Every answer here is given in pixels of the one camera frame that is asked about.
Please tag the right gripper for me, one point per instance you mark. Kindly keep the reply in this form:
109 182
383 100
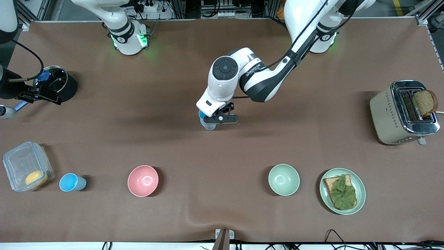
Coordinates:
10 89

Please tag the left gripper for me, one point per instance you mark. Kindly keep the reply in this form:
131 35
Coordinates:
225 110

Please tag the blue cup with paper inside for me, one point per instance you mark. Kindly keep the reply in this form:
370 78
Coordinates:
209 126

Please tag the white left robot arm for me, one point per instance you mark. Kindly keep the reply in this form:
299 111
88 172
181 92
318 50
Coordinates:
222 83

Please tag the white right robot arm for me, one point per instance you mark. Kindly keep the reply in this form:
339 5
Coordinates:
125 33

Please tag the glass lid with blue knob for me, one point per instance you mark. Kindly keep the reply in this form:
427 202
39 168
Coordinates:
57 78

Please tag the black pot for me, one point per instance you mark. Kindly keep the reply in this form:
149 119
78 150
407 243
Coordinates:
67 90

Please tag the clear plastic food container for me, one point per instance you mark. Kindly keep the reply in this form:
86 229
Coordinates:
20 163

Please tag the pale green bowl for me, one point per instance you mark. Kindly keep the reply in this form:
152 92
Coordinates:
283 180

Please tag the brown tablecloth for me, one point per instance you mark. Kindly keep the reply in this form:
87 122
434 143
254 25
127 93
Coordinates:
138 139

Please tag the pink bowl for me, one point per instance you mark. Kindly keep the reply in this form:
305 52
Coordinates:
143 180

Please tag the brown bread slice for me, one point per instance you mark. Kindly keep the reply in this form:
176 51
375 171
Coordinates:
329 184

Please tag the white power strip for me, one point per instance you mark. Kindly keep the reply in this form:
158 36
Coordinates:
152 7

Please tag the green lettuce leaf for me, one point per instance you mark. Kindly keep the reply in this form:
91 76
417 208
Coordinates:
343 192

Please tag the pale green plate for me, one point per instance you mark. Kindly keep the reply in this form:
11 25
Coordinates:
360 187

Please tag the beige chrome toaster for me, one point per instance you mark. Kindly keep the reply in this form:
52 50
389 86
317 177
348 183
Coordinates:
385 118

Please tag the brown toast slice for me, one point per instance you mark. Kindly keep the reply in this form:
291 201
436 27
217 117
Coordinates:
425 103

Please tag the metal table edge bracket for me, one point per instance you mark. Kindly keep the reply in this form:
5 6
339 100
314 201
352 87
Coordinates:
223 238

